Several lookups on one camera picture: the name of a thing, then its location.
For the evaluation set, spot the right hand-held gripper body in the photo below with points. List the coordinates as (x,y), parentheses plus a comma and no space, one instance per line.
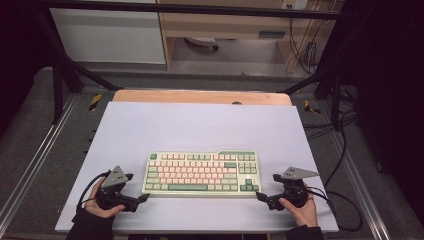
(293,173)

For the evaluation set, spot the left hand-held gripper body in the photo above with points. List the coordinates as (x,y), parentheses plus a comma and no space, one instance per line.
(115,178)

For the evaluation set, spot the green and pink keyboard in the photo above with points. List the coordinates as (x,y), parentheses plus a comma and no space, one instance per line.
(186,187)

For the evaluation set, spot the person's left hand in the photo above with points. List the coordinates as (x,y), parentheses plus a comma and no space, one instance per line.
(93,205)

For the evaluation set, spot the person's right hand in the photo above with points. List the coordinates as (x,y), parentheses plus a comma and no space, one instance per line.
(306,215)

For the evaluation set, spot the yellow and black tape strip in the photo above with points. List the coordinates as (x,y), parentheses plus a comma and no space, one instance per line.
(95,102)
(310,108)

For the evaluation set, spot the black metal stand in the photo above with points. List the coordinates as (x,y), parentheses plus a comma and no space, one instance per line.
(57,90)
(336,100)

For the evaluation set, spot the white board table cover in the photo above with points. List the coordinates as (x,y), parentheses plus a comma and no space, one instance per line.
(200,130)

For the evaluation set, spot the wooden table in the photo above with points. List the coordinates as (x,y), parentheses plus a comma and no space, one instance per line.
(186,96)

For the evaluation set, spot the dark curtain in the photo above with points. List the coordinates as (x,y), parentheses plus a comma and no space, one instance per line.
(16,50)
(390,83)

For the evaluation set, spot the white cabinet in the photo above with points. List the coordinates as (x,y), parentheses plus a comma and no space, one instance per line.
(106,36)

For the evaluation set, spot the white chair base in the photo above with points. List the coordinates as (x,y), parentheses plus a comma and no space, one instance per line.
(201,41)

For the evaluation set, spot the light wooden desk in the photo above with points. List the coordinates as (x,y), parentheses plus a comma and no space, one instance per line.
(226,25)

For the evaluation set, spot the white power strip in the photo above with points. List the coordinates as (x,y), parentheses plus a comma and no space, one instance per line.
(295,4)

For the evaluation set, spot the black metal crossbar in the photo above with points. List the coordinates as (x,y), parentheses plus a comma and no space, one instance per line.
(200,9)

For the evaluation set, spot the aluminium rail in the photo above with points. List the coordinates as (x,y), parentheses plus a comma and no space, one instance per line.
(33,163)
(363,190)

